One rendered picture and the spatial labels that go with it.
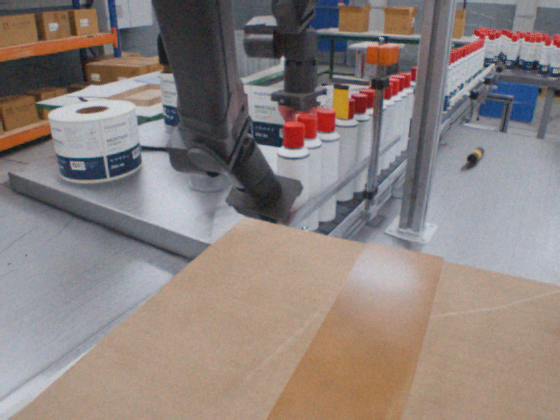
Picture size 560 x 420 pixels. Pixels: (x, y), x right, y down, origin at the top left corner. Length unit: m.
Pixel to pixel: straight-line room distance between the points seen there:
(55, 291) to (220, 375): 0.63
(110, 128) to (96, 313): 0.46
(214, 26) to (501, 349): 0.29
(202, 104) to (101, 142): 0.63
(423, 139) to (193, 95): 0.52
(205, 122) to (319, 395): 0.33
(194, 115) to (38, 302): 0.46
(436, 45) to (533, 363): 0.66
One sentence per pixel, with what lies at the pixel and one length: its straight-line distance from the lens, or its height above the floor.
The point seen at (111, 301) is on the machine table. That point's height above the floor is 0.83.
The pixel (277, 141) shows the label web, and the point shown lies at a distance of 1.11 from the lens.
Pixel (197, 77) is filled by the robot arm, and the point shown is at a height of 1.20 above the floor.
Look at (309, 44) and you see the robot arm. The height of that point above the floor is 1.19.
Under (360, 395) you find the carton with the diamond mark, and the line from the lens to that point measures 0.20.
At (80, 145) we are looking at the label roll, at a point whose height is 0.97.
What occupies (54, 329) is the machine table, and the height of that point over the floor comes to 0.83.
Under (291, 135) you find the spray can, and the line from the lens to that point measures 0.69.
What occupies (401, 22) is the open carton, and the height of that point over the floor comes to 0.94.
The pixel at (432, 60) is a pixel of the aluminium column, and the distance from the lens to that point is 0.84.
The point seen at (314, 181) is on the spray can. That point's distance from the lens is 0.76.
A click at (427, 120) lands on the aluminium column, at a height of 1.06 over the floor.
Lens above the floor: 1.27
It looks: 26 degrees down
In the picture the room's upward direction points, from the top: straight up
